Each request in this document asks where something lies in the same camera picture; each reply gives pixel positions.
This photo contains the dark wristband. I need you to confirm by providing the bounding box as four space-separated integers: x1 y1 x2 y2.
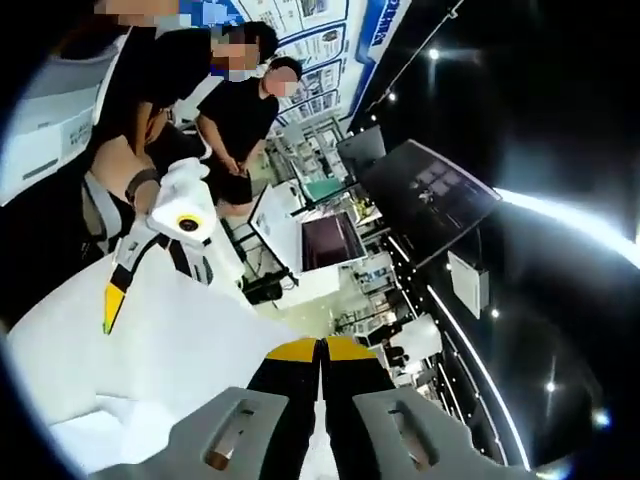
124 167 161 204

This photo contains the person's left hand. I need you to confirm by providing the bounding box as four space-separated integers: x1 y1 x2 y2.
133 177 163 218

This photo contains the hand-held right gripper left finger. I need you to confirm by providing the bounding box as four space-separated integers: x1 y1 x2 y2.
92 337 322 480

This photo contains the white printing paper sheet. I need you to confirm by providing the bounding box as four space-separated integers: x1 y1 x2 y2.
7 244 301 432

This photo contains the green box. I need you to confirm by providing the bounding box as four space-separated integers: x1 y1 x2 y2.
304 179 342 205

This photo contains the small dark monitor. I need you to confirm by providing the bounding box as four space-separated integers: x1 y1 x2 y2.
337 124 387 176

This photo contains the white laptop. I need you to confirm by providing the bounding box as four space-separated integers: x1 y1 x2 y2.
248 183 369 275

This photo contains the ceiling air conditioner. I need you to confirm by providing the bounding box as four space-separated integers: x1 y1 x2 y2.
446 249 492 320

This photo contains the metal shelf rack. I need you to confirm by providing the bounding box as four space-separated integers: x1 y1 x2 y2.
272 119 347 201

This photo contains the blue and white wall poster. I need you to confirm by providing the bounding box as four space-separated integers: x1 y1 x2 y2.
179 0 416 126

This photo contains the person's black clothing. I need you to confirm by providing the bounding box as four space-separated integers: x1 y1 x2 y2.
0 24 214 326

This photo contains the white worn chest device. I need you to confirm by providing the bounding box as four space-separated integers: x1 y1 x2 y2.
0 52 109 206

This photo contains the large dark monitor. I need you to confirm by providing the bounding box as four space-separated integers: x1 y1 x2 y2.
359 139 503 270

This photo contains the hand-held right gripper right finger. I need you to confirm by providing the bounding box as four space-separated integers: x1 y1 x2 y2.
322 335 540 480

